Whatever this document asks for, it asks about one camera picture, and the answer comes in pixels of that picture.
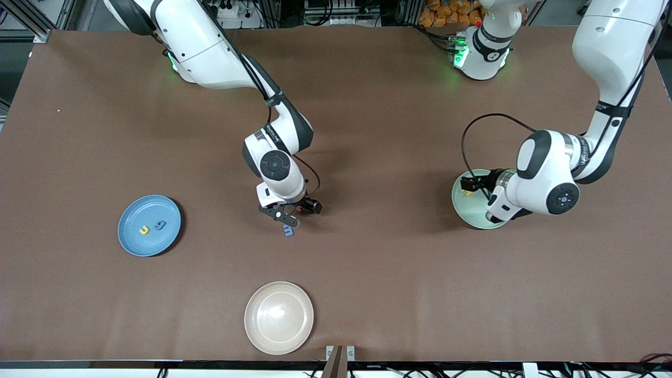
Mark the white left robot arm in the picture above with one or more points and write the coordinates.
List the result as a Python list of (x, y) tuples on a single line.
[(604, 52)]

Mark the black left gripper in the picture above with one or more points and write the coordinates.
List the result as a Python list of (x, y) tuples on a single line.
[(484, 181)]

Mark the white power strip with plugs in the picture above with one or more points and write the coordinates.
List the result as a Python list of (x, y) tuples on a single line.
[(228, 10)]

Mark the blue plate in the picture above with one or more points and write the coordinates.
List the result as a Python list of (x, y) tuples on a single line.
[(149, 244)]

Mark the camera mount post with brackets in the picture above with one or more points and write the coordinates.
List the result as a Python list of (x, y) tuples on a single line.
[(336, 367)]

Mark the blue small letter m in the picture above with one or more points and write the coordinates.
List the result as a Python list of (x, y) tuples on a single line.
[(288, 232)]

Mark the aluminium frame bar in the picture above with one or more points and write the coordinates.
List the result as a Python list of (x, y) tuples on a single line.
[(42, 32)]

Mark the pile of orange items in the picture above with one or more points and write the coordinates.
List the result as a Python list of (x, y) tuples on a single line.
[(446, 13)]

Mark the beige plate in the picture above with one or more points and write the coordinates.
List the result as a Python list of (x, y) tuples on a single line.
[(279, 317)]

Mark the white socket strip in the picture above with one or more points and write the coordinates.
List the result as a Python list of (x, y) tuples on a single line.
[(338, 21)]

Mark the green plate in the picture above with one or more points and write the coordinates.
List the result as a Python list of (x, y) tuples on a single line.
[(472, 210)]

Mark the blue small letter g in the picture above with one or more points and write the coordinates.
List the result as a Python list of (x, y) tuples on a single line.
[(156, 228)]

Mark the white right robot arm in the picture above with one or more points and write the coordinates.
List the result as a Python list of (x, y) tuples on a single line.
[(205, 47)]

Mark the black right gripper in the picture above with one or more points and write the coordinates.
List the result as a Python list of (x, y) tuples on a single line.
[(306, 203)]

